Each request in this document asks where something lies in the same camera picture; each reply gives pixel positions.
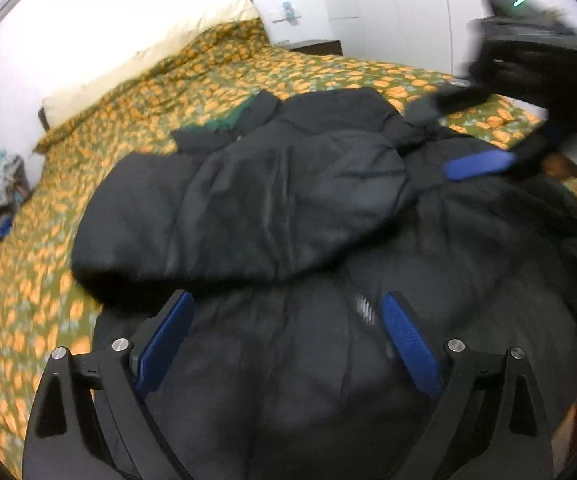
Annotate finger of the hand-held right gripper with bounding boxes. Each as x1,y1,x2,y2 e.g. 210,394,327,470
409,84,492,123
443,130,567,182

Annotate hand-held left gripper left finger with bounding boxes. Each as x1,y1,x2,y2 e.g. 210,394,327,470
21,289,195,480

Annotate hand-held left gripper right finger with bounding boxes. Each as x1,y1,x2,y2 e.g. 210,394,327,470
381,291,554,480

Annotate black puffer jacket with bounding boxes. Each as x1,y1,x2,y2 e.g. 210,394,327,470
71,87,577,480

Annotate white wardrobe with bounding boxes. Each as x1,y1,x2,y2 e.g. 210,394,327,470
313,0,577,91

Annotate dark wooden nightstand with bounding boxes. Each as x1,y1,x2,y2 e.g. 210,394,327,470
288,39,344,56

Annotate green orange floral duvet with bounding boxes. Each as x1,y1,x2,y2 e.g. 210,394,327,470
0,17,549,476

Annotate cream pillow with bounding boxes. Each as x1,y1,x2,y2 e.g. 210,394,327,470
38,0,264,131

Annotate white wall socket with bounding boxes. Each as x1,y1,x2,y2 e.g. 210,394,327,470
271,2,302,25

